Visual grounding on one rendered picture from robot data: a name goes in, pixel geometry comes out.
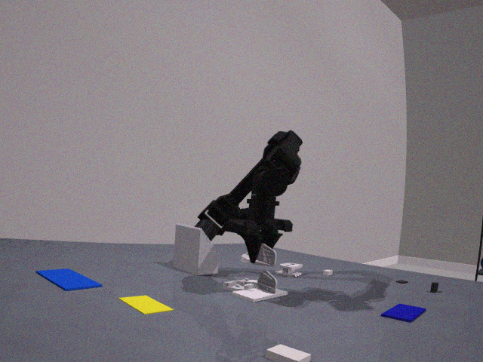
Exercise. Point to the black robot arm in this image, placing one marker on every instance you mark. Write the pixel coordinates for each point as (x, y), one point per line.
(278, 168)

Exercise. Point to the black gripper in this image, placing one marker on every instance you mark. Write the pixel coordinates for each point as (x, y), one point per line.
(261, 226)

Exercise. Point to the blue flat square plate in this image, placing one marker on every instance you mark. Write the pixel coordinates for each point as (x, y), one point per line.
(406, 313)

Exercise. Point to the yellow flat plate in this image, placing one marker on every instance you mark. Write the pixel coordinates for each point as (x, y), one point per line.
(145, 304)

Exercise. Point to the blue flat rectangular plate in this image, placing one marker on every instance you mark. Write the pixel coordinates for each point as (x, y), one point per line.
(67, 279)

